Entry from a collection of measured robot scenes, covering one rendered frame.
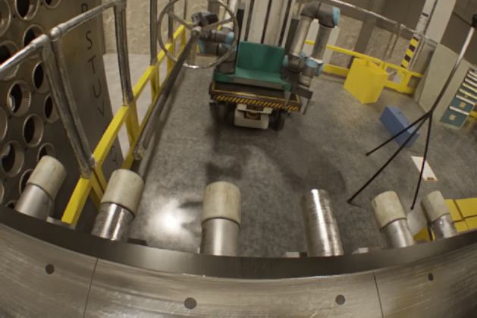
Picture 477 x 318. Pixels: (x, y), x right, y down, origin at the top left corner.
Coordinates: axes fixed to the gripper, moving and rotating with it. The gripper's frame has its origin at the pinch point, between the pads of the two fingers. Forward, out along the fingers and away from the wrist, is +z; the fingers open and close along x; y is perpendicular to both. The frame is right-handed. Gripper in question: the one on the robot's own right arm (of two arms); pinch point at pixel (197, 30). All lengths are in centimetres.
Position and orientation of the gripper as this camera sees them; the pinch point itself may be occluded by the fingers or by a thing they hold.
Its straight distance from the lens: 117.6
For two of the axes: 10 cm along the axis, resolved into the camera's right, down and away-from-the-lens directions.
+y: -9.4, 2.4, 2.2
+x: -3.3, -7.0, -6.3
